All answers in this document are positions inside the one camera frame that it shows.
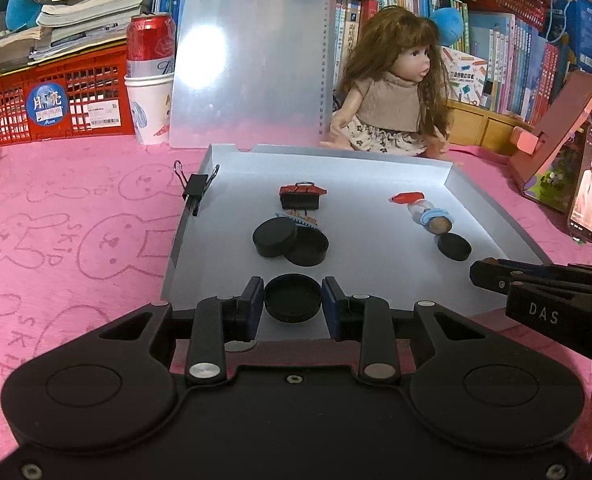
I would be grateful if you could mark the large black binder clip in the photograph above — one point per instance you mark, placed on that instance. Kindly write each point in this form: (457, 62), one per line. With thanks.
(301, 202)

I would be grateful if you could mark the row of shelved books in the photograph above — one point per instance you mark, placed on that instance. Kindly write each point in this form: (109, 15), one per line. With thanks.
(516, 65)

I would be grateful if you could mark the small red plastic cone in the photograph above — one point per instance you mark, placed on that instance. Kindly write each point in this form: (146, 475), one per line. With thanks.
(407, 197)

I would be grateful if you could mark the smartphone with lit screen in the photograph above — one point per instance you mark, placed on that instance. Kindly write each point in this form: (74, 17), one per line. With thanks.
(591, 190)

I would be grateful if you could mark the small black binder clip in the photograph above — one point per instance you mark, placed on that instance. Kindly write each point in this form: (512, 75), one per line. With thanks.
(198, 185)

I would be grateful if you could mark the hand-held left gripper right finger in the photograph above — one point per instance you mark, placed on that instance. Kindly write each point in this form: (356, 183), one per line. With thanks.
(333, 305)

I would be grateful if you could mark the black round cap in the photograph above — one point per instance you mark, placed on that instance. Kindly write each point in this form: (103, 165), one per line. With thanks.
(308, 251)
(273, 237)
(454, 246)
(292, 297)

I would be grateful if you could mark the clear plastic dome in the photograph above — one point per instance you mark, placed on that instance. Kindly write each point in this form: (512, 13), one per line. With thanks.
(418, 208)

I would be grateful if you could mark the pink phone stand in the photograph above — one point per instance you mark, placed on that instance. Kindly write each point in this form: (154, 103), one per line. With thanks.
(551, 150)

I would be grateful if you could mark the red soda can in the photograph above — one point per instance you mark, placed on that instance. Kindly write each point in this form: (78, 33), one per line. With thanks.
(151, 42)

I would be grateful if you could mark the brown haired doll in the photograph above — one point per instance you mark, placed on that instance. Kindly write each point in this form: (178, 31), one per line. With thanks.
(391, 100)

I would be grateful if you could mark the blue round plush toy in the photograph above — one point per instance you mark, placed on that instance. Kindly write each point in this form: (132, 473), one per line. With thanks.
(448, 22)

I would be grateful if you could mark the stack of worn books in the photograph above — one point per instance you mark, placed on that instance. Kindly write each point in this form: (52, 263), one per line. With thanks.
(86, 5)

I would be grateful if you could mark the blue cardboard box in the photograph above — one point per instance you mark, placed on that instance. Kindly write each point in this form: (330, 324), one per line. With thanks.
(576, 25)

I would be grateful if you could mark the brown walnut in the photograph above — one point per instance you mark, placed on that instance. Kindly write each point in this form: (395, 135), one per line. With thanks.
(441, 226)

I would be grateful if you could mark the translucent clipboard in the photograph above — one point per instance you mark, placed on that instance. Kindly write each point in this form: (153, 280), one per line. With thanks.
(251, 60)

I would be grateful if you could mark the white paper cup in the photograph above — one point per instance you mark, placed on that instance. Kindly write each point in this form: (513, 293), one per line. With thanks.
(148, 110)

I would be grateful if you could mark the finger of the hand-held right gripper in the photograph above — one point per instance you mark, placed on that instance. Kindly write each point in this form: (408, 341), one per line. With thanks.
(571, 274)
(488, 274)

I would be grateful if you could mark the silver cardboard box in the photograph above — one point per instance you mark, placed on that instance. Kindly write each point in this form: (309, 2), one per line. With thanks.
(366, 240)

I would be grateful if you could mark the bear pattern hair clip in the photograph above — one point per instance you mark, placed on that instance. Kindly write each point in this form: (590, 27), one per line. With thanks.
(303, 218)

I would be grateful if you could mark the wooden drawer shelf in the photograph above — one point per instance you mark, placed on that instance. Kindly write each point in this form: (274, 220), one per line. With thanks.
(486, 127)

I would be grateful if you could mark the pink rabbit print towel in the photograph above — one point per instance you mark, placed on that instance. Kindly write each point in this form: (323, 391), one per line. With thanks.
(76, 185)

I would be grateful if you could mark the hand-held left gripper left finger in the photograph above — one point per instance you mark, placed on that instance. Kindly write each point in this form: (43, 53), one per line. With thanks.
(253, 305)

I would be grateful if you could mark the white stationery print box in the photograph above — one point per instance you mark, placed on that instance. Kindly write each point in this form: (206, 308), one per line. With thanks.
(466, 77)

